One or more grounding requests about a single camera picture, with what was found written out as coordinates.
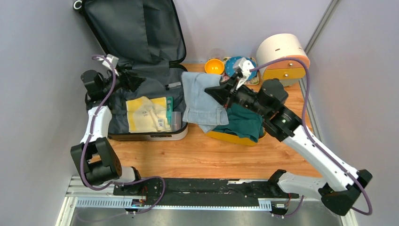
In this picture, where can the floral placemat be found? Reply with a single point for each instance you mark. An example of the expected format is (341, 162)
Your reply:
(253, 81)

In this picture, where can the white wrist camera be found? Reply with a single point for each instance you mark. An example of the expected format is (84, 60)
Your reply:
(243, 66)
(111, 63)

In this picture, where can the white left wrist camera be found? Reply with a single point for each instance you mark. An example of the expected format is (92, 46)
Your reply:
(111, 63)

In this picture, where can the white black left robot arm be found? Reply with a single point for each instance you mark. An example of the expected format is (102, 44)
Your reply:
(95, 159)

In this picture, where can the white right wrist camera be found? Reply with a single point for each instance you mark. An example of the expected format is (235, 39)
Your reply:
(243, 66)

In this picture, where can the yellow plastic basket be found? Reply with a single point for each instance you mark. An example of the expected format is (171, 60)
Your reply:
(231, 138)

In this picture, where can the cream round drawer cabinet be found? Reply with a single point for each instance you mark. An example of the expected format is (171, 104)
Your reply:
(281, 46)

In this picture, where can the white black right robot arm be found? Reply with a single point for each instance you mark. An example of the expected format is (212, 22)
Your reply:
(339, 185)

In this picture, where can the beige sandal shoe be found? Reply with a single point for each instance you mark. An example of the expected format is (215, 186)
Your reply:
(146, 115)

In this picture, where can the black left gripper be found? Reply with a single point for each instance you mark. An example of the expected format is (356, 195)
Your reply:
(128, 80)

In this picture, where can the teal tube bottle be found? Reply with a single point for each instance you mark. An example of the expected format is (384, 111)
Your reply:
(169, 107)

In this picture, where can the clear drinking glass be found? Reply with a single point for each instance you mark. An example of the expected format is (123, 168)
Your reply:
(216, 53)

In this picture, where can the small yellow bowl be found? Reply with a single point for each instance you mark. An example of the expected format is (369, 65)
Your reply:
(214, 66)

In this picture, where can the dark green garment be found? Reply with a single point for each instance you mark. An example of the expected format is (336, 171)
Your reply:
(243, 123)

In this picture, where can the blue dotted plate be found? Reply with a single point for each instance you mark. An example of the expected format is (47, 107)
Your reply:
(232, 60)

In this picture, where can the black white space suitcase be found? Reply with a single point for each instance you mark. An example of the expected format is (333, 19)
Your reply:
(147, 38)

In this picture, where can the light blue denim jeans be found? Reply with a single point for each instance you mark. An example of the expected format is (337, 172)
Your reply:
(201, 108)

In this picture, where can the clear plastic cup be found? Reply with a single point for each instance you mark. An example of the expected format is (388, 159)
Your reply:
(176, 121)

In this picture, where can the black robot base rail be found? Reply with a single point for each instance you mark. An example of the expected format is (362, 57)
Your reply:
(210, 193)

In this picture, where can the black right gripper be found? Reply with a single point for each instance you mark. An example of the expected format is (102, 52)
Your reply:
(221, 93)

